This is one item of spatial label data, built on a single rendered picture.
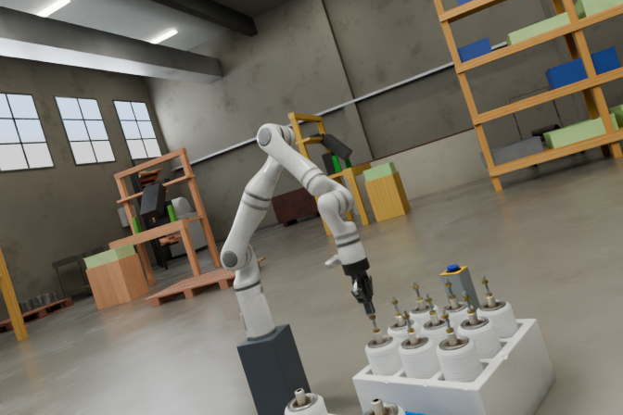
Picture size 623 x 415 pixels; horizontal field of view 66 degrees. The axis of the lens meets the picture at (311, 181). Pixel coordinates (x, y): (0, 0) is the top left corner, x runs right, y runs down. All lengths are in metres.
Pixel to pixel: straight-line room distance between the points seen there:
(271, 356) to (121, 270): 5.48
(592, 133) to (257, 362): 5.12
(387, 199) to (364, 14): 6.66
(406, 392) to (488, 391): 0.21
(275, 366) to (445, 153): 6.84
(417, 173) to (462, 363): 7.11
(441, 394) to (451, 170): 7.06
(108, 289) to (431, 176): 5.22
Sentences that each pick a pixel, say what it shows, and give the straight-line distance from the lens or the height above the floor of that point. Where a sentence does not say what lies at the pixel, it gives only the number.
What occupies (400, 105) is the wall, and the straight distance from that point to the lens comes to 11.74.
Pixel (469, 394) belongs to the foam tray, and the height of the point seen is 0.17.
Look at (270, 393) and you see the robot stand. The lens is 1.71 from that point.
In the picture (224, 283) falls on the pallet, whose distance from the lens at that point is 5.07.
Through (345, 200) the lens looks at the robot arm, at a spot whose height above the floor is 0.66.
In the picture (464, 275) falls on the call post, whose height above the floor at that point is 0.29.
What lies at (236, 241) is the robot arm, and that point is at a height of 0.63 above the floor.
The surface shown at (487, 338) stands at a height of 0.22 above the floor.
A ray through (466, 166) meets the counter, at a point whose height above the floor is 0.26.
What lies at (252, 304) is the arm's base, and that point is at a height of 0.42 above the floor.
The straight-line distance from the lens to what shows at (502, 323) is 1.46.
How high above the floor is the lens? 0.73
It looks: level
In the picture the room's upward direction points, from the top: 18 degrees counter-clockwise
